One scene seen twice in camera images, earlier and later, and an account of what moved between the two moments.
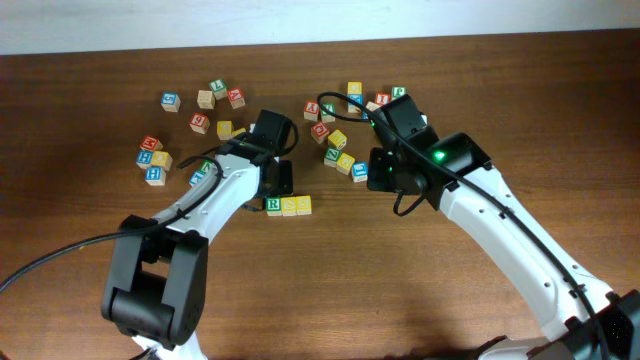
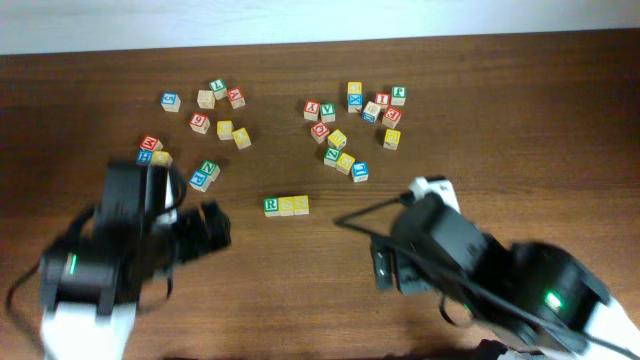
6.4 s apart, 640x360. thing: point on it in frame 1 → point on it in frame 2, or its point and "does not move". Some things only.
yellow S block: (289, 206) does not move
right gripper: (376, 177) → (402, 274)
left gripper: (286, 185) → (204, 241)
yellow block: (303, 204) does not move
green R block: (273, 206) does not move
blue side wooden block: (371, 106) does not move
